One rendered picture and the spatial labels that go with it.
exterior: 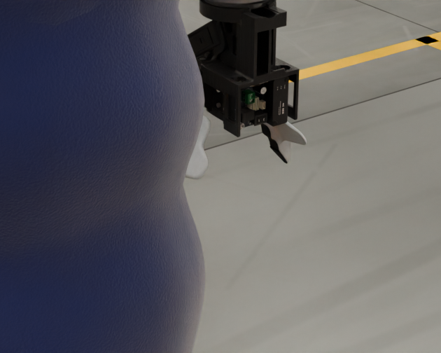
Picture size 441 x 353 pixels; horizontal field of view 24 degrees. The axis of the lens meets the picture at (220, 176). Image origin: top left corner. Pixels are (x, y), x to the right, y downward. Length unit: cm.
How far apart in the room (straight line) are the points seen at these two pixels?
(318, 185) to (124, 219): 380
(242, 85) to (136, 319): 46
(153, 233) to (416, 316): 304
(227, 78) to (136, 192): 48
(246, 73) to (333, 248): 292
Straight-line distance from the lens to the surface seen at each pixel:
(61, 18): 42
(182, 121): 48
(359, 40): 588
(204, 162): 95
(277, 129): 105
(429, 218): 408
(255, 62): 92
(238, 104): 92
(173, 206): 52
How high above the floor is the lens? 201
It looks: 28 degrees down
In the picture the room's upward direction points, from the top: straight up
